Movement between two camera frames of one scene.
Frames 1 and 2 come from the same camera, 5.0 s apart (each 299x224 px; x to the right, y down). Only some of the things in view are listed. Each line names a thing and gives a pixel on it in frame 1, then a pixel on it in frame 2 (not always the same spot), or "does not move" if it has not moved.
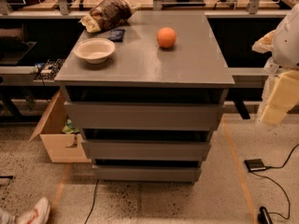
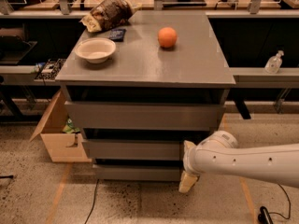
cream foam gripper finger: (283, 96) to (187, 181)
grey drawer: (148, 149) does not move
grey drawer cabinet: (149, 92) does not move
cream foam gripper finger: (264, 44) to (188, 146)
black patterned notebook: (49, 70) does not move
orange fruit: (166, 37) does not move
